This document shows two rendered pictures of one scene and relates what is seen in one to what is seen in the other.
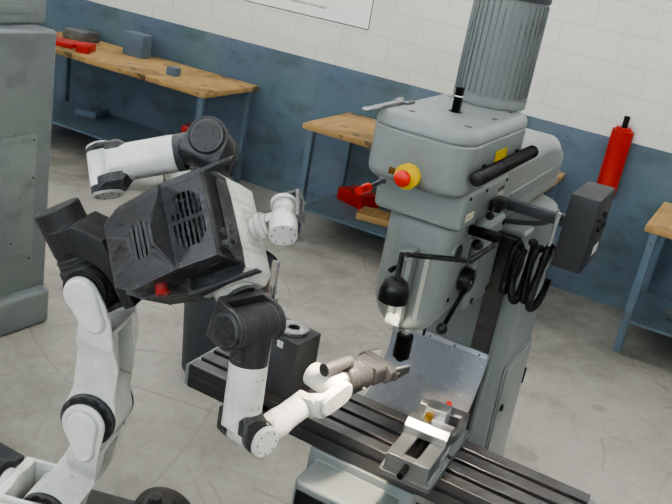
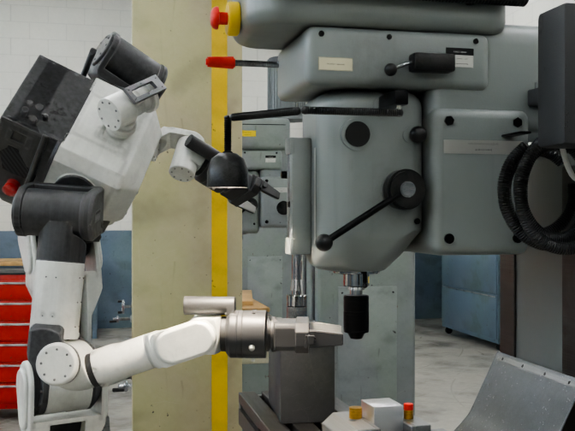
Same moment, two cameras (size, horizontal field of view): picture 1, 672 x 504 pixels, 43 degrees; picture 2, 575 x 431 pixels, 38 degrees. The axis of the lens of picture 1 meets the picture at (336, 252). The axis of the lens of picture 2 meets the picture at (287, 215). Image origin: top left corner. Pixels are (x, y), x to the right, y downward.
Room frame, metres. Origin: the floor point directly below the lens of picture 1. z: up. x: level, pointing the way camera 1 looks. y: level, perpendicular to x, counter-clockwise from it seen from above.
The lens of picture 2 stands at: (1.06, -1.36, 1.41)
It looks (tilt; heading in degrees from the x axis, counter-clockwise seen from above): 0 degrees down; 52
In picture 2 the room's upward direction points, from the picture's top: straight up
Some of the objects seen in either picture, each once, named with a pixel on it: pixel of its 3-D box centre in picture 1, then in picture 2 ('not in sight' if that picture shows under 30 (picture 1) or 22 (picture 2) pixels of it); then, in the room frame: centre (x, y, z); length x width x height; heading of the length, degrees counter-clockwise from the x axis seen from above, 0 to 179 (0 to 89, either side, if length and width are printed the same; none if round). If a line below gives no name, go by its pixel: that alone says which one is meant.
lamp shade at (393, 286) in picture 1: (394, 288); (228, 169); (1.88, -0.15, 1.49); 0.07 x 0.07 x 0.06
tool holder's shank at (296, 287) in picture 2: (273, 278); (296, 270); (2.29, 0.17, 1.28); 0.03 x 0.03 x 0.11
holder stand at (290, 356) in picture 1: (276, 350); (299, 368); (2.26, 0.12, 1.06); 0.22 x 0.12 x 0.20; 60
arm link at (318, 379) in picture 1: (333, 376); (215, 326); (1.92, -0.05, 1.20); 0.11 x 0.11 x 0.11; 50
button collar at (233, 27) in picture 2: (407, 176); (233, 19); (1.90, -0.13, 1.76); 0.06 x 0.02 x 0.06; 65
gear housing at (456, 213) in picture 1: (444, 188); (378, 69); (2.15, -0.25, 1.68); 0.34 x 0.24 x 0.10; 155
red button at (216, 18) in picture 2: (403, 178); (219, 18); (1.88, -0.12, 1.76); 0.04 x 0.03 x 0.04; 65
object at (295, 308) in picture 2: not in sight; (296, 310); (2.29, 0.17, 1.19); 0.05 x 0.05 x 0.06
